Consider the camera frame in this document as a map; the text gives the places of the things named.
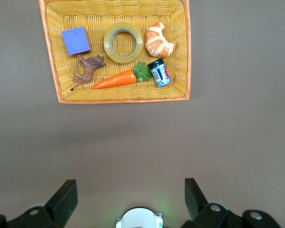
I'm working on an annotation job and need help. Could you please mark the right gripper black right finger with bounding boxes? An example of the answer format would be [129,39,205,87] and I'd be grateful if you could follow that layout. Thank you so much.
[180,178,247,228]

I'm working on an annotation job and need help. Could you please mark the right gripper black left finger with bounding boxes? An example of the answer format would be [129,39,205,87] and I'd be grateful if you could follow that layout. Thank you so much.
[7,179,78,228]

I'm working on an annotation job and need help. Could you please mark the yellow packing tape roll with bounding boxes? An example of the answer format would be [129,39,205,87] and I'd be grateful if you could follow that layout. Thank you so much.
[103,22,144,64]

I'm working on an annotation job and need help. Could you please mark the brown table cover sheet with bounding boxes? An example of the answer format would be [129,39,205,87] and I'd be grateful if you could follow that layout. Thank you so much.
[0,0,285,228]

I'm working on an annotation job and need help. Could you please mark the small blue white can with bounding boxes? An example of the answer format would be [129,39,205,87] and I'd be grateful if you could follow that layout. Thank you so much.
[147,58,173,88]

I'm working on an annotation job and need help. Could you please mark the orange toy carrot green leaves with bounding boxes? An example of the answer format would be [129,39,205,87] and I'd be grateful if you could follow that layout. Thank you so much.
[92,61,154,90]

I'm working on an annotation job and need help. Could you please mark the brown toy lion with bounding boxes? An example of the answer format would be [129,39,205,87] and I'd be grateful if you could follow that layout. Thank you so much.
[70,54,106,92]

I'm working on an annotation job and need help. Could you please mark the toy croissant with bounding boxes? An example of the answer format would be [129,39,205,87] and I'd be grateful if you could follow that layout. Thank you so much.
[144,22,178,58]

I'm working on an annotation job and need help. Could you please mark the purple foam cube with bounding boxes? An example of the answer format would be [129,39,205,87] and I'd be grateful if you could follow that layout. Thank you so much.
[61,26,92,56]

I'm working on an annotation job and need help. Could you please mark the yellow wicker basket orange rim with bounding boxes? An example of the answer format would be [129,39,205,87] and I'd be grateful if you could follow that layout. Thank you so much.
[38,0,192,105]

